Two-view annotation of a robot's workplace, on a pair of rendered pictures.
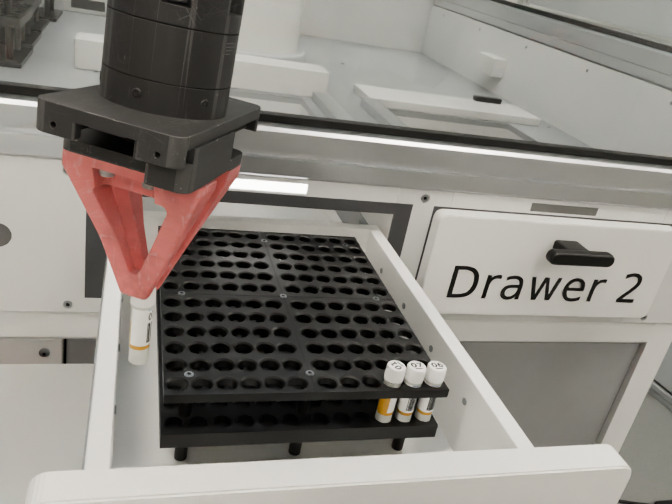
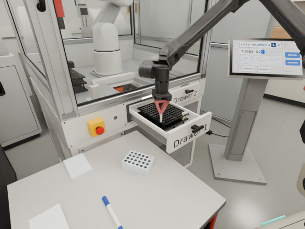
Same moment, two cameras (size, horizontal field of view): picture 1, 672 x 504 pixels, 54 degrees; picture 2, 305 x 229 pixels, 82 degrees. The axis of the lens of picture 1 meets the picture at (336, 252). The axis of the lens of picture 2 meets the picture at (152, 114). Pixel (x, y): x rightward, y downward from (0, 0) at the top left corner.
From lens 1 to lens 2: 54 cm
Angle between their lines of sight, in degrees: 18
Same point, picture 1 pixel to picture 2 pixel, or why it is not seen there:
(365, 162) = not seen: hidden behind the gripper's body
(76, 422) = (138, 139)
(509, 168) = (177, 82)
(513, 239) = (179, 92)
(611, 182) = (189, 78)
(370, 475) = (192, 121)
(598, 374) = (193, 107)
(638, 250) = (195, 87)
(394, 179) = not seen: hidden behind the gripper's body
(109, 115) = (164, 96)
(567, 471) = (207, 115)
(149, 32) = (164, 86)
